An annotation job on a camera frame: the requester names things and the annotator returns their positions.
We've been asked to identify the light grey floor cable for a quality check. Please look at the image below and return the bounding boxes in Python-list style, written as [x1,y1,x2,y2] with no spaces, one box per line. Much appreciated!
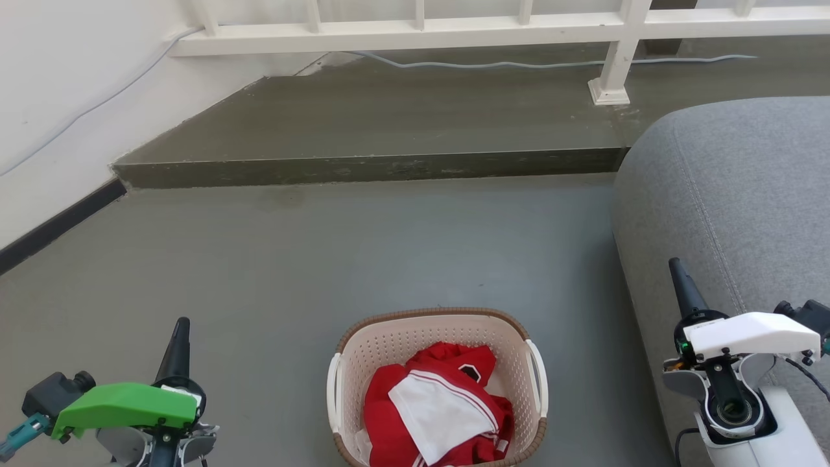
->
[0,25,759,178]

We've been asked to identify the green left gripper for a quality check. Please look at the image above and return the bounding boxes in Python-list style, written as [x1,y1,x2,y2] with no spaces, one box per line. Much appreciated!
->
[51,317,208,442]

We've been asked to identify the white wooden railing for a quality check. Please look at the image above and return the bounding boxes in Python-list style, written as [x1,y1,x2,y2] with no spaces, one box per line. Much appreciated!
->
[169,0,830,106]

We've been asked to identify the red and white jersey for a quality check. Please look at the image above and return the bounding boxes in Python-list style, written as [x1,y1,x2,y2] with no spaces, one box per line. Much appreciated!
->
[362,342,516,467]

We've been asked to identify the dark brown post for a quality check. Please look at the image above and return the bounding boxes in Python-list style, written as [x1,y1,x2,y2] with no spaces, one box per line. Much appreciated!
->
[641,0,700,56]

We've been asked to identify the beige perforated laundry basket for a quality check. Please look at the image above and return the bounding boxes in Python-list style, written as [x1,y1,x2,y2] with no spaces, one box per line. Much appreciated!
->
[326,307,549,467]

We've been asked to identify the grey fabric sofa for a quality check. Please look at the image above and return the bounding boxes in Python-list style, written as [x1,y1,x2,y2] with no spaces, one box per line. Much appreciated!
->
[611,97,830,467]

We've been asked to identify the black wall baseboard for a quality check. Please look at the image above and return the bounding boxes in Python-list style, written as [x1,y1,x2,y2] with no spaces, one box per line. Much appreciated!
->
[0,178,128,277]

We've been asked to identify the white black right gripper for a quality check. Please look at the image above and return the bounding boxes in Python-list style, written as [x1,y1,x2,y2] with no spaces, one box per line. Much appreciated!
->
[669,258,822,365]

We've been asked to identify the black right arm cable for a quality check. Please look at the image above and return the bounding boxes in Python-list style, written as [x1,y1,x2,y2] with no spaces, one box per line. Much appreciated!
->
[674,427,702,467]

